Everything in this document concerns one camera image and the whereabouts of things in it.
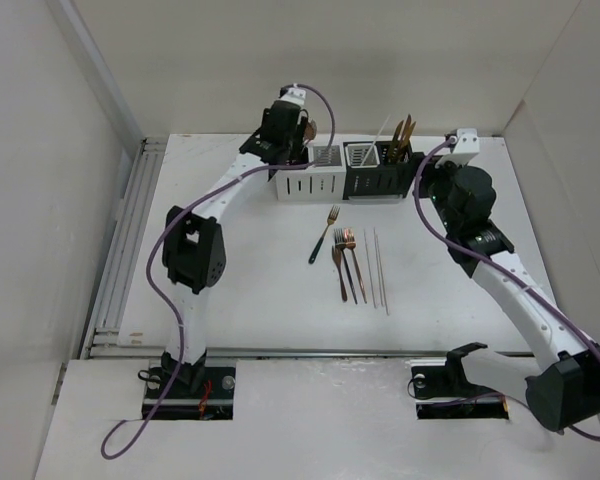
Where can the metal chopstick left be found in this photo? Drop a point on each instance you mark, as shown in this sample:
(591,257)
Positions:
(369,268)

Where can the gold knife black handle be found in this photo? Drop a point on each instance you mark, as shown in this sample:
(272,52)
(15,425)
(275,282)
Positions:
(410,140)

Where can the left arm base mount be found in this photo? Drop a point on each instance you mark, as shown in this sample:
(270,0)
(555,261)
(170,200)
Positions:
(211,400)

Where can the metal chopstick right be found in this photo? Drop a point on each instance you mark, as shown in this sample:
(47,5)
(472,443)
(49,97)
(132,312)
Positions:
(380,272)

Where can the copper knife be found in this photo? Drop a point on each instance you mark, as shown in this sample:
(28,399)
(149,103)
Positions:
(400,153)

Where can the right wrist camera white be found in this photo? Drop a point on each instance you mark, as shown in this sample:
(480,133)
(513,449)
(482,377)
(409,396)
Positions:
(465,147)

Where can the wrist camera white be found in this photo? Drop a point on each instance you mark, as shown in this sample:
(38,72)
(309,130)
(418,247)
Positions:
(293,95)
(465,147)

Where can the aluminium rail left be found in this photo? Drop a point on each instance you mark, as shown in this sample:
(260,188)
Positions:
(131,214)

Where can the metal chopstick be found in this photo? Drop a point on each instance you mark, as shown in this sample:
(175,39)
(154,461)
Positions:
(369,268)
(380,272)

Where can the white utensil holder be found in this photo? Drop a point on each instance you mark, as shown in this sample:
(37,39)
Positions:
(323,181)

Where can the aluminium rail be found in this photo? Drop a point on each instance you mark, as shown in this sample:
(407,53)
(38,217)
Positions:
(115,352)
(131,214)

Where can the black utensil holder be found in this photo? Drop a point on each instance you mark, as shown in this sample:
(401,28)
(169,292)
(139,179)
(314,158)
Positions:
(370,176)

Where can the front aluminium rail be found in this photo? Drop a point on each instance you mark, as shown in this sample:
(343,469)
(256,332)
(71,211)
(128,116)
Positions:
(115,352)

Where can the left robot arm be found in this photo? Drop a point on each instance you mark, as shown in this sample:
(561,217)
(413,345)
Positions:
(190,256)

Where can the gold fork dark handle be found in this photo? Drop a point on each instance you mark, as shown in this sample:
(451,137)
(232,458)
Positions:
(331,220)

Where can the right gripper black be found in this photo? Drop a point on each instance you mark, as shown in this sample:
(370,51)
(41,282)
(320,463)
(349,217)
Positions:
(434,169)

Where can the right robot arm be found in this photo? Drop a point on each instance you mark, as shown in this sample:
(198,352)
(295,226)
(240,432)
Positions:
(563,388)

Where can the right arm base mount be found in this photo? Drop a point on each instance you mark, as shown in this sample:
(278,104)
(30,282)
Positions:
(441,390)

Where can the large copper spoon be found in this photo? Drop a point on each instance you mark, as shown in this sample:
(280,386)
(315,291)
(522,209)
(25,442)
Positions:
(310,132)

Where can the black fork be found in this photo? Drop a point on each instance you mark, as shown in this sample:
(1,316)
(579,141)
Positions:
(340,246)

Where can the copper fork right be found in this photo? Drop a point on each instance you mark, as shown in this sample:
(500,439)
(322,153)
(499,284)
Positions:
(350,244)

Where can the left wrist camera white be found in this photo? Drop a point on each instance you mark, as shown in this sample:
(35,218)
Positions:
(293,95)

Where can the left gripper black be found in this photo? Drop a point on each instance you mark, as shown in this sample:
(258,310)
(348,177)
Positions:
(297,137)

